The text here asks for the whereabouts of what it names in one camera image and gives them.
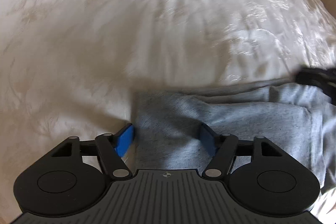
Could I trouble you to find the cream floral bedspread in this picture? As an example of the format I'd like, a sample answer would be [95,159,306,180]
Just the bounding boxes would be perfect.
[1,0,335,223]

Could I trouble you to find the grey knit pants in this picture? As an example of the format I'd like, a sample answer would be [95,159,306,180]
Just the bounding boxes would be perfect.
[133,80,335,192]

